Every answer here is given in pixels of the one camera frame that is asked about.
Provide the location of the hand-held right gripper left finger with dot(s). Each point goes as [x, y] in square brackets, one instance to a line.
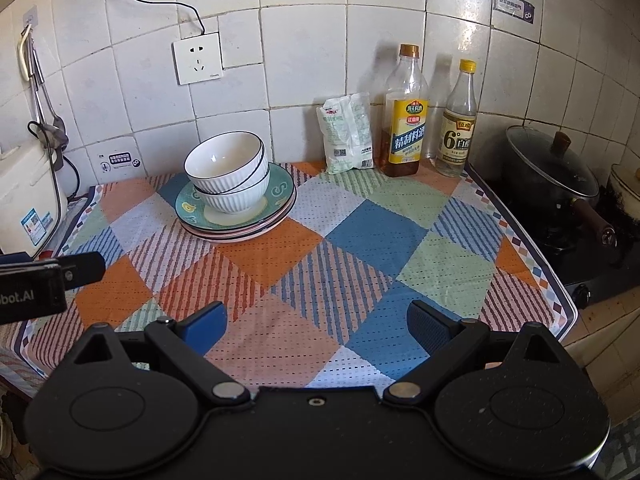
[207, 327]

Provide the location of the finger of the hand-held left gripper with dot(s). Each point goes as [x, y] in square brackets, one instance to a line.
[85, 270]

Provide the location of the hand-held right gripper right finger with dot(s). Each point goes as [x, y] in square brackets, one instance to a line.
[430, 327]

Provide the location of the plain white plate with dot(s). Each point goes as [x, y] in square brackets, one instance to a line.
[235, 240]

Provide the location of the white ribbed bowl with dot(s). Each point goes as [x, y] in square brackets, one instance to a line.
[220, 157]
[263, 170]
[235, 202]

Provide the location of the pink bunny carrot plate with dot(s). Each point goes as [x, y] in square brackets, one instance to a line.
[289, 216]

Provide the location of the teal fried egg plate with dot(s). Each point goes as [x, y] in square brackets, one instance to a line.
[280, 195]

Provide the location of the white rice cooker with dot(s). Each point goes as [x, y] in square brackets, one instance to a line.
[27, 195]

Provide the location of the checkered patchwork table mat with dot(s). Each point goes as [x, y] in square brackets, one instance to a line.
[360, 240]

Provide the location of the black gas stove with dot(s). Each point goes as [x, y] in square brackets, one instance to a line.
[575, 260]

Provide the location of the hanging metal ladle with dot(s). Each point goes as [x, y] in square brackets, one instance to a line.
[47, 110]

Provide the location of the black wok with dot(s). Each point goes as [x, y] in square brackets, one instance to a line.
[550, 205]

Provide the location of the white vinegar bottle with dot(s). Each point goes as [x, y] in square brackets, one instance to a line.
[457, 140]

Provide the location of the yellow label cooking wine bottle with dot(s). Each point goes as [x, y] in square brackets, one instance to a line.
[405, 135]

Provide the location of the glass wok lid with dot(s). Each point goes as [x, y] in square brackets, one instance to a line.
[550, 165]

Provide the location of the white salt bag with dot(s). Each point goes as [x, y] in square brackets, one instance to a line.
[345, 135]

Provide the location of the white enamel pot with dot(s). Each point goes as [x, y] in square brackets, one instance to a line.
[625, 190]

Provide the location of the small wall sticker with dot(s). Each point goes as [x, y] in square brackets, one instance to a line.
[119, 160]

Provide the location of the white wall socket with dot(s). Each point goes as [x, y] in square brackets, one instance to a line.
[197, 58]

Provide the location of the blue bordered wall sticker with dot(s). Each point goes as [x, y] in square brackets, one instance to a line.
[514, 9]

